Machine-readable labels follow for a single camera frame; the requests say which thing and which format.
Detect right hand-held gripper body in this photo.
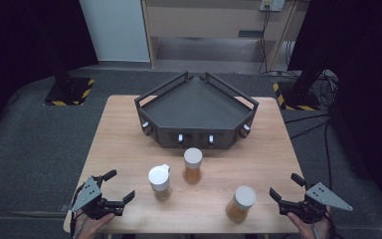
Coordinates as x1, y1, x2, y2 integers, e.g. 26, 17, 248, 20
278, 181, 354, 224

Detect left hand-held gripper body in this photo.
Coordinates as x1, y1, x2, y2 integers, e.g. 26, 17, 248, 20
70, 176, 127, 221

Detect spice jar with flip-spout lid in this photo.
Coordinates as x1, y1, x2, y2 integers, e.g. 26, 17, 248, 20
147, 163, 173, 202

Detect spice jar with white lid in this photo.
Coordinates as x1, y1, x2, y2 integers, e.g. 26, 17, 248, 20
182, 147, 204, 185

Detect dark metal corner rack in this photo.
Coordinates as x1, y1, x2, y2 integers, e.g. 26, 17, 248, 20
133, 71, 260, 150

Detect person's right hand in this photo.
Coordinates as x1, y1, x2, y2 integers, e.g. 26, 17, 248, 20
286, 205, 332, 239

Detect person's left hand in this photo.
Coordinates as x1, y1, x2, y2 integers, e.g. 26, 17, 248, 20
74, 212, 116, 239

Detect spice jar with grey lid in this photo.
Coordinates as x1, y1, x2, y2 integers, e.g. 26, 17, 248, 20
225, 185, 257, 224

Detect black stand with striped base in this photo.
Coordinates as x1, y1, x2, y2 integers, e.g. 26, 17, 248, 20
43, 49, 96, 108
272, 63, 332, 112

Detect black curtain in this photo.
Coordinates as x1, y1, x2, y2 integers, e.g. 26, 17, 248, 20
287, 0, 382, 215
0, 0, 99, 143

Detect white panel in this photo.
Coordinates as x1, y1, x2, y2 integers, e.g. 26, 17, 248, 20
79, 0, 151, 63

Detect left hand-held gripper cable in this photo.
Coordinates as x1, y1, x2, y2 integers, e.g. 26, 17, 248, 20
69, 183, 88, 239

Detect black floor cable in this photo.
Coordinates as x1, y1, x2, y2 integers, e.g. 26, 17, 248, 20
284, 113, 333, 192

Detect tangle of floor cables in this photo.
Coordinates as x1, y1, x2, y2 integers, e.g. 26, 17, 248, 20
311, 69, 340, 108

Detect black socket cable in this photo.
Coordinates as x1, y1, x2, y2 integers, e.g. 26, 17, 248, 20
258, 5, 272, 75

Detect wall power socket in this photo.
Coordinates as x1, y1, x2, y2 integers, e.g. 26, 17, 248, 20
259, 0, 286, 13

